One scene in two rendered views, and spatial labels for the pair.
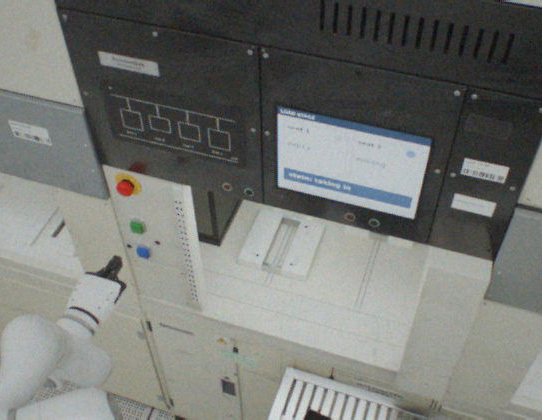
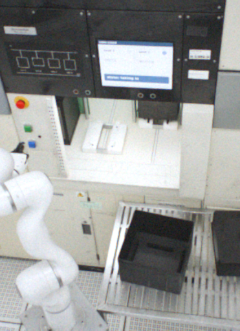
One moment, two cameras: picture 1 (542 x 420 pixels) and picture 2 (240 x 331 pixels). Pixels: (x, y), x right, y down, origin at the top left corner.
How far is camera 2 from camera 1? 73 cm
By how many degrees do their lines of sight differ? 5
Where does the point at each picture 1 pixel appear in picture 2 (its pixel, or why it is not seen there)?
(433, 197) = (178, 74)
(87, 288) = not seen: hidden behind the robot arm
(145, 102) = (30, 50)
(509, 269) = (222, 106)
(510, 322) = (229, 139)
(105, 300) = (20, 162)
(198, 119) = (58, 55)
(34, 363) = (6, 163)
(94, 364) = not seen: hidden behind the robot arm
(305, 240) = (118, 134)
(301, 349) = (125, 188)
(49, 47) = not seen: outside the picture
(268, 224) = (95, 128)
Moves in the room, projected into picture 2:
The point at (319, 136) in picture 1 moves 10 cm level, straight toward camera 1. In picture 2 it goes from (120, 52) to (121, 68)
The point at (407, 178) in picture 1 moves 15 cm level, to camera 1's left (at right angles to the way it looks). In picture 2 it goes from (165, 66) to (126, 72)
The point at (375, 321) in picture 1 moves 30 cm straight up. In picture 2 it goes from (163, 167) to (163, 123)
